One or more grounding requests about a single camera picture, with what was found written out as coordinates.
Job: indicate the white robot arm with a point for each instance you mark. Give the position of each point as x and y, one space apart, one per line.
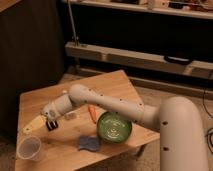
177 120

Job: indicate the translucent ceramic cup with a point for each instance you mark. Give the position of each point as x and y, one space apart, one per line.
30 148

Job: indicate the small white bottle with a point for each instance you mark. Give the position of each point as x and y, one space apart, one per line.
70 115

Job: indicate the wooden table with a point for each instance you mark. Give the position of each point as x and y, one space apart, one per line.
62 147

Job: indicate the green ceramic bowl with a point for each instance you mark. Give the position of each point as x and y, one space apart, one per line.
112 128

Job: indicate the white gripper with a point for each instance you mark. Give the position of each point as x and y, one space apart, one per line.
49 111

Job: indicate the metal pole stand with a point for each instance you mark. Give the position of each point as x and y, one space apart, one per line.
73 20

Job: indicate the wooden shelf beam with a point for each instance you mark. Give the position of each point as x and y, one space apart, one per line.
137 60

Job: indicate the orange pepper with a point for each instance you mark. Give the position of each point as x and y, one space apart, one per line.
92 112

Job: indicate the blue sponge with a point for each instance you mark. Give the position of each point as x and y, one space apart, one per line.
89 143

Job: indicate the black handle on shelf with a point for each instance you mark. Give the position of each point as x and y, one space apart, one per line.
177 61

